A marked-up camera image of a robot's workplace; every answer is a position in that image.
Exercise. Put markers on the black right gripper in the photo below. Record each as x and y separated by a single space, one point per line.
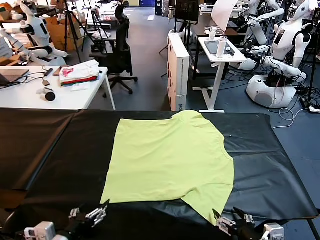
243 232

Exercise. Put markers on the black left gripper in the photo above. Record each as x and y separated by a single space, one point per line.
77 230

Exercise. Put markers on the lime green t-shirt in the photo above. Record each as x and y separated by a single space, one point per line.
170 160

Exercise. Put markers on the white humanoid robot raised arm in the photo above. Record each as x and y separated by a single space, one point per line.
257 32

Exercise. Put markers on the stack of folded clothes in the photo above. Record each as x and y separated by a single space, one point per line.
80 72

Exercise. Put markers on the black plastic table sheet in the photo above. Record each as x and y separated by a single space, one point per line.
250 175
30 145

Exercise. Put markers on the white office table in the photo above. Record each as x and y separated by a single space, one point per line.
75 100

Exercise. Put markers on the black round speaker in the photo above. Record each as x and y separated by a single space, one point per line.
50 96

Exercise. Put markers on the white paper tissue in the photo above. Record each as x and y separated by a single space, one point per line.
80 87

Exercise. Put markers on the white crumpled item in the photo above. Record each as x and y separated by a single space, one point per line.
41 90

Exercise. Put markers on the white power strip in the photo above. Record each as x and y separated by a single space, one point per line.
315 109

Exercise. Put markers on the small brown card device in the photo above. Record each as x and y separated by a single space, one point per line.
46 82

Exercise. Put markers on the black power adapter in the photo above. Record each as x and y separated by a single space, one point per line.
304 101

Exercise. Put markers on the white standing desk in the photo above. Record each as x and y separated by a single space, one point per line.
220 75

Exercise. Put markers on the black usb hub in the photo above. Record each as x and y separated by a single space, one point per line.
49 71

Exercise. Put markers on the grey laptop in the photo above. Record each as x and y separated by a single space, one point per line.
12 75

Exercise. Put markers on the tall white cardboard box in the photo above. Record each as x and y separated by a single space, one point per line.
178 65

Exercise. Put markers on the black office chair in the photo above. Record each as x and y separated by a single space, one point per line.
122 50

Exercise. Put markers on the white thermos bottle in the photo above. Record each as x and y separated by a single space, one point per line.
221 47

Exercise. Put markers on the black tablet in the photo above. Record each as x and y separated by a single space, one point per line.
211 47

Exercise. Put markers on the black stand pole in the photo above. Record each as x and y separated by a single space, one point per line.
313 62

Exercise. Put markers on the brown cardboard box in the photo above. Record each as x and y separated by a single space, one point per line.
57 35

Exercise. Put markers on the white humanoid robot black shoulders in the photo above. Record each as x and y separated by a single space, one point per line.
40 32

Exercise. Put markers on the tall black tripod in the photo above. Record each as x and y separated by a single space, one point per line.
67 27

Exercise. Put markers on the small white device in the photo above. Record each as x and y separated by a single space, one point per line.
212 32

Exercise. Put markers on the white humanoid robot round base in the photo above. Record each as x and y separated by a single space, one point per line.
285 37

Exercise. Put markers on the short black tripod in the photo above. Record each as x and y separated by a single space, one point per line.
96 22

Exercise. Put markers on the black monitor on stand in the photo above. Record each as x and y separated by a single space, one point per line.
186 10

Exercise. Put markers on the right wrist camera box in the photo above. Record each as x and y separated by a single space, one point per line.
273 231

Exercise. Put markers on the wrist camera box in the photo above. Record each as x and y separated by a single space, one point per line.
41 231
273 231

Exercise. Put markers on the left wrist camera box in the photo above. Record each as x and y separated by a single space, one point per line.
41 231

